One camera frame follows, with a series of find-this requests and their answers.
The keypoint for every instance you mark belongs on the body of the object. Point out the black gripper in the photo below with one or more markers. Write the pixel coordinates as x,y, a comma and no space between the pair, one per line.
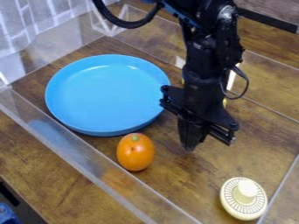
198,106

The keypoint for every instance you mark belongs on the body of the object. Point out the orange ball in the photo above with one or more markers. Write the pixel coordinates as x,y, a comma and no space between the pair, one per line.
136,152

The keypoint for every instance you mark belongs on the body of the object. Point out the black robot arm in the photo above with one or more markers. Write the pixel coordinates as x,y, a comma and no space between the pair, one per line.
209,23

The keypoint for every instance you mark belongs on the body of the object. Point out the blue round tray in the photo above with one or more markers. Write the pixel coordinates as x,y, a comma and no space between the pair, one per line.
106,95

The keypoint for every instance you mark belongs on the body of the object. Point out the yellow butter box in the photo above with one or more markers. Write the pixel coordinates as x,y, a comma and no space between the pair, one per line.
225,102

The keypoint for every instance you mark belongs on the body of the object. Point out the cream round lid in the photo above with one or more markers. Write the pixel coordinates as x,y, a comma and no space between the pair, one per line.
244,198

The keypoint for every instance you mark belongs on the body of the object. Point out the blue object at corner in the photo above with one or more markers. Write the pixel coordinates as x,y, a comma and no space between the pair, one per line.
7,215

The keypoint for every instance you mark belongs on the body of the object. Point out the clear acrylic enclosure wall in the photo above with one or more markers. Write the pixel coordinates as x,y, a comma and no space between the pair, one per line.
67,174

